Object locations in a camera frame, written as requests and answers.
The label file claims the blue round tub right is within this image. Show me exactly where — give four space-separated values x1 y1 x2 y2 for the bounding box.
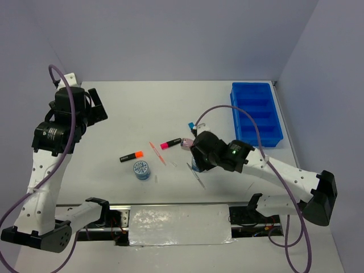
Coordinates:
191 157 202 173

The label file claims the blue round tub left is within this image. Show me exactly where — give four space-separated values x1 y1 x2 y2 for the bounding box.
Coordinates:
133 160 151 180

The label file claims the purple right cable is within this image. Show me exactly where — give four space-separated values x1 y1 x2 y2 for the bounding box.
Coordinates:
195 105 313 273

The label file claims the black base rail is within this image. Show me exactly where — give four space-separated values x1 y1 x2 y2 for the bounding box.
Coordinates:
78 204 283 247

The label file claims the blue round tub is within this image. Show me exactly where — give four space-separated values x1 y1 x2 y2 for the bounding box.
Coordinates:
191 157 202 173
133 160 151 180

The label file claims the pink black highlighter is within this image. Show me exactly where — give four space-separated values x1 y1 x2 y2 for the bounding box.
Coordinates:
160 138 182 150

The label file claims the thin orange pen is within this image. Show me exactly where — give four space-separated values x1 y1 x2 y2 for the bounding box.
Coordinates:
149 142 167 166

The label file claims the thin purple pen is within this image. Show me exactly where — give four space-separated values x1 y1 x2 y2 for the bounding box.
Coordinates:
187 163 206 190

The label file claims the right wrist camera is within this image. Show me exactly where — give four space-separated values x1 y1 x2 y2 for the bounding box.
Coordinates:
192 123 210 137

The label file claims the silver foil plate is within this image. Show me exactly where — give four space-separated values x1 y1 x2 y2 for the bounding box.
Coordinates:
129 204 234 246

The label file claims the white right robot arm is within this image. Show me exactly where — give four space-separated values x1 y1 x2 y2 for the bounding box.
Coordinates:
190 131 338 226

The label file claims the blue compartment tray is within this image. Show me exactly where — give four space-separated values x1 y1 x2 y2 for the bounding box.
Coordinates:
230 82 283 148

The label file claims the pink tube of pins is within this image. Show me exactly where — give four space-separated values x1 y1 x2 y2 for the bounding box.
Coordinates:
180 138 193 150

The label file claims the orange black highlighter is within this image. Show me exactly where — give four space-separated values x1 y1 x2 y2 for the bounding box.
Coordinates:
119 151 143 163

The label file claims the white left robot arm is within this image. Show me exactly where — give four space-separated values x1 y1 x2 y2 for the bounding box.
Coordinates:
1 73 111 253

